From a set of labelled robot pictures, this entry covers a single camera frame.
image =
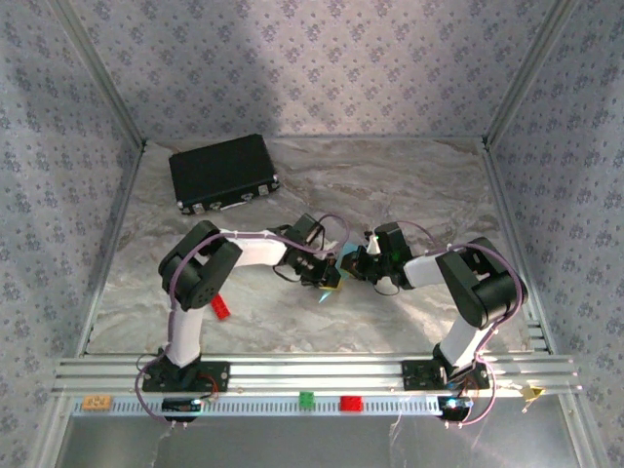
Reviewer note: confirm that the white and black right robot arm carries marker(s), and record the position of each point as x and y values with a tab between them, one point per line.
460	341

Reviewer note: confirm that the flat orange toy brick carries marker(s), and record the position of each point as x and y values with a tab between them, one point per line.
96	402

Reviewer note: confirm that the black hard case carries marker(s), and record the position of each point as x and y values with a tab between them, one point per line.
219	170

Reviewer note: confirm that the long red toy brick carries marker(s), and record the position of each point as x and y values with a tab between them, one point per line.
222	310

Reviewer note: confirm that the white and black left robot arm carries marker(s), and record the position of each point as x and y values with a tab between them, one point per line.
187	336

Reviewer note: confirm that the small yellow tag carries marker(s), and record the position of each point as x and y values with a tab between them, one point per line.
534	391

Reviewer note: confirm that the green toy brick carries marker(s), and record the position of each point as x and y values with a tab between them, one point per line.
306	399

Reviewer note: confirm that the light blue paper sheet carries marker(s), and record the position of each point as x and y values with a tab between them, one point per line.
348	252

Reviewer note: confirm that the aluminium mounting rail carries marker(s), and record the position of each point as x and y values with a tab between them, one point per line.
317	375

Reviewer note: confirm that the aluminium table edge rail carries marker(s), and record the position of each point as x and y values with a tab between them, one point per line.
117	244
512	229

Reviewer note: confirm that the aluminium frame post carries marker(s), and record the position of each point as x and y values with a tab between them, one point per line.
534	73
97	73

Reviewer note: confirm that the square red toy brick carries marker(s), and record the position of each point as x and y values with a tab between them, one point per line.
351	403

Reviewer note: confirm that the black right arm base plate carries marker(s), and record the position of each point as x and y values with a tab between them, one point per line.
414	375

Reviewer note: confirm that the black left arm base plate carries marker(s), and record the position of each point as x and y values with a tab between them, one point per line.
219	375

